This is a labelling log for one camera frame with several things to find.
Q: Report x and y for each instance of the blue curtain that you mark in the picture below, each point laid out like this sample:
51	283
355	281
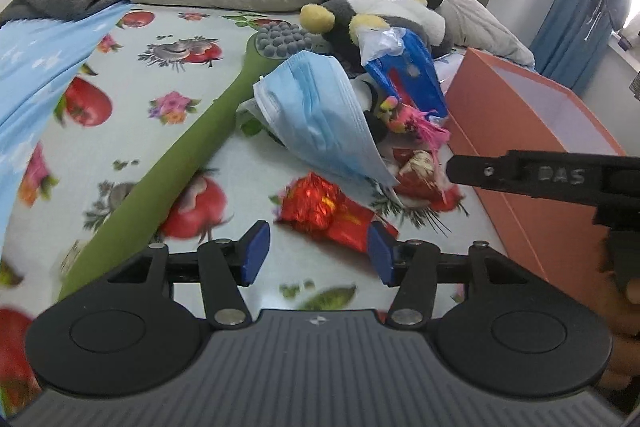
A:
575	7

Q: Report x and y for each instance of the blue face mask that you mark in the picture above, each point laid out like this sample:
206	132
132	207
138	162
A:
320	107

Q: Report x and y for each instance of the fruit print bedsheet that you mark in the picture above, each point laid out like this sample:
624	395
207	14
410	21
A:
150	72

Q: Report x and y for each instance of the pink feather toy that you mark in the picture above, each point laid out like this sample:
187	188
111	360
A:
425	129

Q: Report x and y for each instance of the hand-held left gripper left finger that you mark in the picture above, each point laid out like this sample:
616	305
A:
255	252

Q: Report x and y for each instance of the grey yellow white plush toy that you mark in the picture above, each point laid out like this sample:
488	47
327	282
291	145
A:
345	19

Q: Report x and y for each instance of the person's right hand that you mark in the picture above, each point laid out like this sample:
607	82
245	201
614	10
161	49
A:
625	332

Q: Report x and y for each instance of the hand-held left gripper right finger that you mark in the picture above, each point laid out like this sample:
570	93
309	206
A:
380	257

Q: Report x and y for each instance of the red white snack wrapper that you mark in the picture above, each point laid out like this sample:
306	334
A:
415	169

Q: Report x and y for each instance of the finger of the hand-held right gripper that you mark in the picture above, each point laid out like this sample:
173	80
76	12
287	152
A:
500	174

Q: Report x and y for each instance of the orange cardboard box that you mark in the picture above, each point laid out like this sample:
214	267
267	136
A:
480	107

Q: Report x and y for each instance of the red foil candy packet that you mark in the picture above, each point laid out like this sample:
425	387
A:
320	207

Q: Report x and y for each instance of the panda plush toy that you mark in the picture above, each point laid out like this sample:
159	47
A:
372	119

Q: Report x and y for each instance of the light blue cloth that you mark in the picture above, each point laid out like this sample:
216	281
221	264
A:
30	57

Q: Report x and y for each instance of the blue plastic bag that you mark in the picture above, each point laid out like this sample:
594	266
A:
415	72

